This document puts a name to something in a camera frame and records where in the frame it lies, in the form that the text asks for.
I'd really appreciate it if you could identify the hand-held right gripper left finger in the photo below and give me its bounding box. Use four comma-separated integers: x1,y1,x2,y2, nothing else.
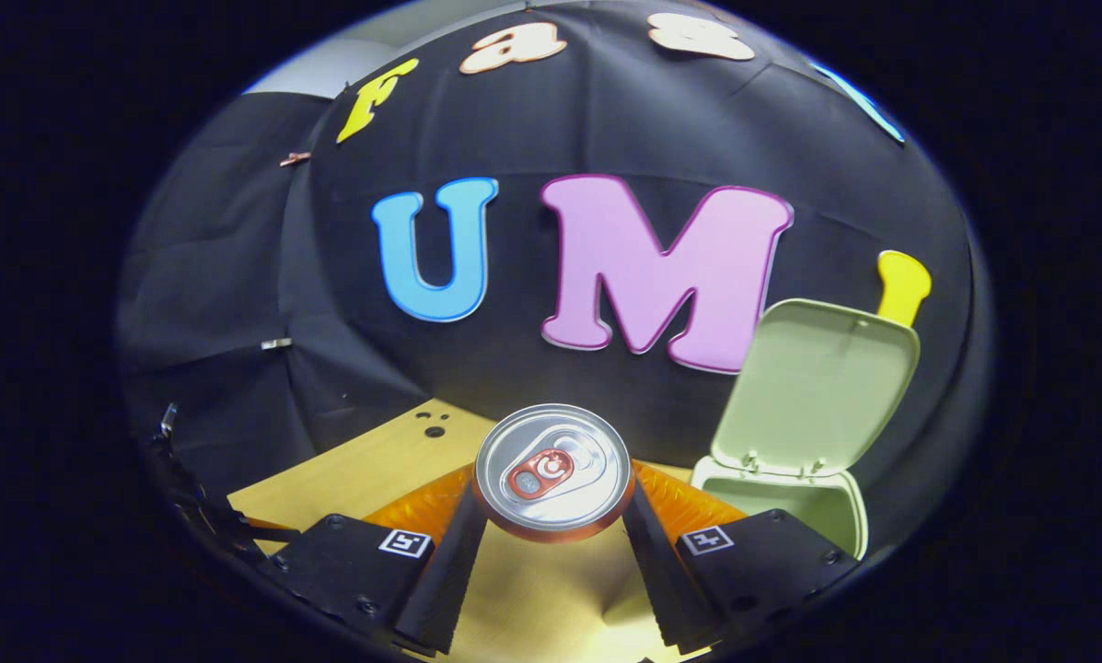
258,463,489,657

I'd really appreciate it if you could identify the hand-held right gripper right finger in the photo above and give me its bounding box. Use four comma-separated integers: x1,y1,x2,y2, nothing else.
621,460,860,655

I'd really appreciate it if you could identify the orange pop can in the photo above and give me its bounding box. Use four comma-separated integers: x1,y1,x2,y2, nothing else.
473,403,634,542

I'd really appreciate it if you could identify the pale green desktop garbage bin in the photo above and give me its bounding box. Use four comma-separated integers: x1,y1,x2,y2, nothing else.
690,297,922,561

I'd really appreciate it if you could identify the wooden desktop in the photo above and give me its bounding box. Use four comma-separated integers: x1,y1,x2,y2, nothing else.
228,398,699,663

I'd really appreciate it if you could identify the black backdrop cloth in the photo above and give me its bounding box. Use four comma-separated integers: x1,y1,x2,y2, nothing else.
118,0,993,553

